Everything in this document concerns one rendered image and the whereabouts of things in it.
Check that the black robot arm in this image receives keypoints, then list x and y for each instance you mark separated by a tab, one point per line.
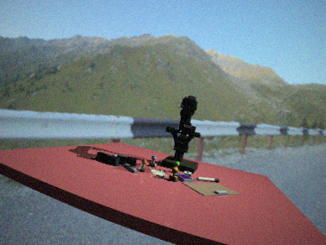
189	105

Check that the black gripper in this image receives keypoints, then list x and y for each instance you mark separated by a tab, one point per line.
175	131

